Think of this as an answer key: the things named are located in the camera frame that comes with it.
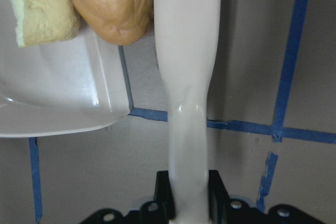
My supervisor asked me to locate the brown potato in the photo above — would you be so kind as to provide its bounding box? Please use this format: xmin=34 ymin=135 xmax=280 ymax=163
xmin=71 ymin=0 xmax=154 ymax=46

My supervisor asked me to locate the white plastic dustpan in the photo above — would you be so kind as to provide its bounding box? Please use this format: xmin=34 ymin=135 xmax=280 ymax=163
xmin=1 ymin=0 xmax=132 ymax=137

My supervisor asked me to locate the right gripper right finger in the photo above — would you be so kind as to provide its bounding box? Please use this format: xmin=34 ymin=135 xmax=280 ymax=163
xmin=208 ymin=170 xmax=229 ymax=221

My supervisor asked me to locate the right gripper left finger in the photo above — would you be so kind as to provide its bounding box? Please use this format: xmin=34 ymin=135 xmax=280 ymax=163
xmin=153 ymin=170 xmax=175 ymax=219

